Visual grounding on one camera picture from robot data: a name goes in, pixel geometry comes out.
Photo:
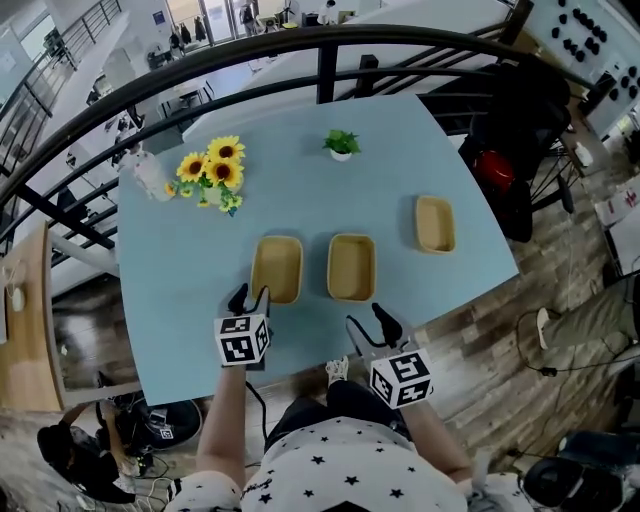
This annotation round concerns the red helmet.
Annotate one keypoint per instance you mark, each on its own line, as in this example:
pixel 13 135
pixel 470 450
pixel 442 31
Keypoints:
pixel 494 169

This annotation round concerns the black backpack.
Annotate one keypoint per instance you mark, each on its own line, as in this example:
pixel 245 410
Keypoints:
pixel 82 452

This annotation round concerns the person's black trousers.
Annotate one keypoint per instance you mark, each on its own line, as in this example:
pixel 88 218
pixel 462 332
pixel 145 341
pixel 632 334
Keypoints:
pixel 330 405

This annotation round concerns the black metal railing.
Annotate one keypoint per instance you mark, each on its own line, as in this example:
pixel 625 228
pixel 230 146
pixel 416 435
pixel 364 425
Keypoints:
pixel 210 55

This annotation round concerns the person's left forearm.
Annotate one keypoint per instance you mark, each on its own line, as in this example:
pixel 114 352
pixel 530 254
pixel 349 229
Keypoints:
pixel 222 420

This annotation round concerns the black office chair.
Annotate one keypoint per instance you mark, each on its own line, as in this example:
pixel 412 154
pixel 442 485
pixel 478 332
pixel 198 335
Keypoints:
pixel 525 125

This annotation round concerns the small tan container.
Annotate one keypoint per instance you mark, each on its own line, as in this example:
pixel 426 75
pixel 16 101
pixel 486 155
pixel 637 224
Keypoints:
pixel 435 224
pixel 351 267
pixel 276 270

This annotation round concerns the wooden side desk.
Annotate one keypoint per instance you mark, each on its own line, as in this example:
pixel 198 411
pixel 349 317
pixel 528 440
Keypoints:
pixel 27 320

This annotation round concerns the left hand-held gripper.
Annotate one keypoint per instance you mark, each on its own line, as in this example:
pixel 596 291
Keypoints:
pixel 241 344

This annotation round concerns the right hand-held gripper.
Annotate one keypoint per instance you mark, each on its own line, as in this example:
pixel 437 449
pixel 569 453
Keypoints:
pixel 402 377

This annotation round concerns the clear glass bottle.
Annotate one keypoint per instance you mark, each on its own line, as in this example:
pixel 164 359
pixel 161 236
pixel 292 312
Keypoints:
pixel 148 175

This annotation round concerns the small green potted plant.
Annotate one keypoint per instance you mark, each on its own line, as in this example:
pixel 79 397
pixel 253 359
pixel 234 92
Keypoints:
pixel 342 143

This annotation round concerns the yellow sunflower bouquet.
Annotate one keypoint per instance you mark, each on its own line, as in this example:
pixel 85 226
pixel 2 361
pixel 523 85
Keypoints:
pixel 216 167

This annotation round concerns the person's star print shirt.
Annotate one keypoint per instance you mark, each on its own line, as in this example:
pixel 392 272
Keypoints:
pixel 340 470

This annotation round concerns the person's white shoe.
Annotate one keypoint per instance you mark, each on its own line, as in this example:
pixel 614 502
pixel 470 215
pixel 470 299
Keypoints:
pixel 338 369

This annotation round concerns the black and white device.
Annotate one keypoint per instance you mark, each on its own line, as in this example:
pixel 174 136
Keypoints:
pixel 575 477

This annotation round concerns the person's right forearm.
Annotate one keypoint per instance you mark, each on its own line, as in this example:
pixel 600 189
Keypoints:
pixel 434 435

